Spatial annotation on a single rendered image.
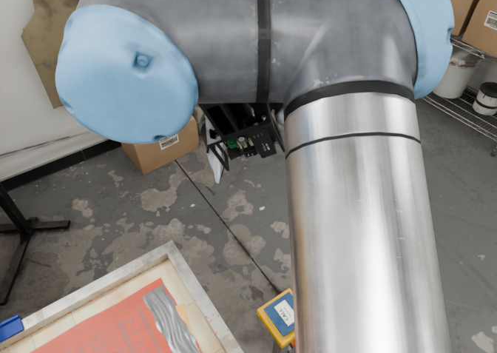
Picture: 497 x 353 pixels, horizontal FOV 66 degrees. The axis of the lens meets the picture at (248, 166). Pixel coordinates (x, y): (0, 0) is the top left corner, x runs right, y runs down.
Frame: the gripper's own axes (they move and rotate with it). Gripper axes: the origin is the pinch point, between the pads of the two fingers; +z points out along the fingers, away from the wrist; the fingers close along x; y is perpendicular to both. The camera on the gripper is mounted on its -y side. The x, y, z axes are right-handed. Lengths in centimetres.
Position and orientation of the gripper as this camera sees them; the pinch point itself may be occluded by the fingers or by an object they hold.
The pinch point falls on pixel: (269, 155)
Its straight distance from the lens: 53.7
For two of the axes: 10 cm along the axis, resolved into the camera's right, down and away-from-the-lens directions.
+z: 3.5, 5.3, 7.7
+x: 9.3, -3.1, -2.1
